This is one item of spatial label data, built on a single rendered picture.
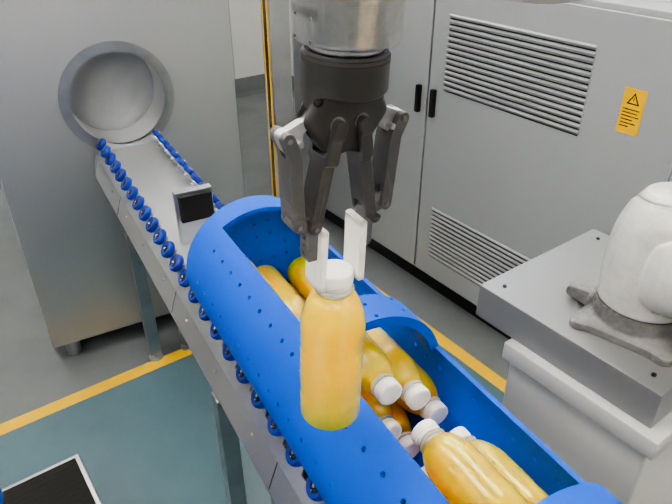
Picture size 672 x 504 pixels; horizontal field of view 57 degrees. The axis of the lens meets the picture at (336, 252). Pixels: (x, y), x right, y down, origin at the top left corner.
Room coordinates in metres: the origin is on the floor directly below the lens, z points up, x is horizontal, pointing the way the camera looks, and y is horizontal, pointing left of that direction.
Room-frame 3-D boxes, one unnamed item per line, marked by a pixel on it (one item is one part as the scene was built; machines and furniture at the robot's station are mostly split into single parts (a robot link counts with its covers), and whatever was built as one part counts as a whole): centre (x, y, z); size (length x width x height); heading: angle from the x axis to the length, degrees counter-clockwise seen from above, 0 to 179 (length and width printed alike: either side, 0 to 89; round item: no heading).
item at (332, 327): (0.53, 0.00, 1.34); 0.07 x 0.07 x 0.19
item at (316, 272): (0.51, 0.02, 1.47); 0.03 x 0.01 x 0.07; 32
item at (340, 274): (0.52, 0.00, 1.44); 0.04 x 0.04 x 0.02
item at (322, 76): (0.52, -0.01, 1.62); 0.08 x 0.07 x 0.09; 122
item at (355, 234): (0.54, -0.02, 1.47); 0.03 x 0.01 x 0.07; 32
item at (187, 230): (1.46, 0.37, 1.00); 0.10 x 0.04 x 0.15; 119
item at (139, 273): (2.03, 0.78, 0.31); 0.06 x 0.06 x 0.63; 29
